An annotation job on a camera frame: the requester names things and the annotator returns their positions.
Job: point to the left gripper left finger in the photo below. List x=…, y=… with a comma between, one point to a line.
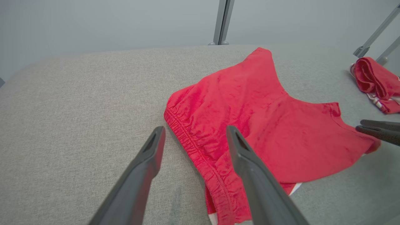
x=134, y=193

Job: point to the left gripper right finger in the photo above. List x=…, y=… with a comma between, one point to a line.
x=259, y=187

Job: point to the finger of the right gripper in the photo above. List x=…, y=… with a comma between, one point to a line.
x=387, y=125
x=386, y=135

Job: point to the red jersey with white trim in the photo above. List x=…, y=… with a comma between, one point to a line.
x=378, y=81

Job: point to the red shorts with white stripe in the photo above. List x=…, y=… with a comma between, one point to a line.
x=265, y=109

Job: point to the grey slanted metal bar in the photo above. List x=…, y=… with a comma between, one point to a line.
x=379, y=30
x=390, y=49

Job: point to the grey partition post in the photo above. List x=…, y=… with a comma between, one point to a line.
x=220, y=18

